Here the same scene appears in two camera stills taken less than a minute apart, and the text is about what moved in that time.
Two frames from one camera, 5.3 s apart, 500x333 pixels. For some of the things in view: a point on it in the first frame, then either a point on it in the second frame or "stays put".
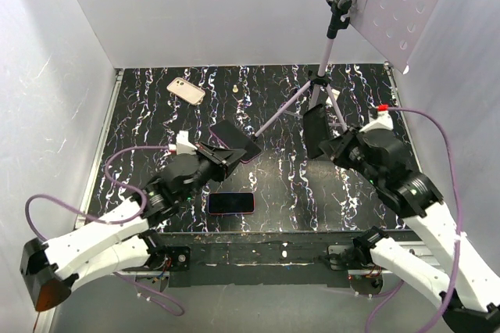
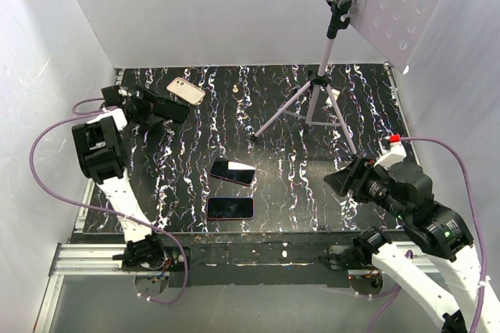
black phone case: (316, 130) -> (171, 109)
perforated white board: (395, 1) stays put
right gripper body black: (348, 153) -> (372, 183)
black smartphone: (233, 137) -> (232, 171)
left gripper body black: (217, 166) -> (141, 109)
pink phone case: (186, 91) stays put
